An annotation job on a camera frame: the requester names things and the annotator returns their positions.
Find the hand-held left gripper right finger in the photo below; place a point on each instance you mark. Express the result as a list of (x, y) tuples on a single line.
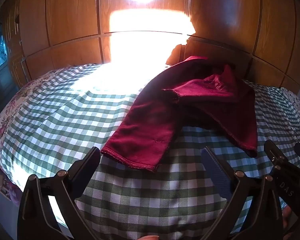
[(216, 172)]

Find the person's right hand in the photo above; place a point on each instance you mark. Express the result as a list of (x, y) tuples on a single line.
[(287, 217)]

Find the small beige object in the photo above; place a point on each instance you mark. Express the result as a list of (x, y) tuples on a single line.
[(0, 185)]

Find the wooden panelled wardrobe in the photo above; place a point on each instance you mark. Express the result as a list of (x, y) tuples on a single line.
[(72, 12)]

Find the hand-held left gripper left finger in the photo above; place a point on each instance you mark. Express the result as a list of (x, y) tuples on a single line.
[(85, 175)]

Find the dark red garment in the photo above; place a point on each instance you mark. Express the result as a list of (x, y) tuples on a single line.
[(150, 120)]

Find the dark cabinet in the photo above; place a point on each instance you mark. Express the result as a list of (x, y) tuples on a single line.
[(2, 90)]

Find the green checkered bedsheet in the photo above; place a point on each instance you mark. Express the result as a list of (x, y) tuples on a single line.
[(140, 200)]

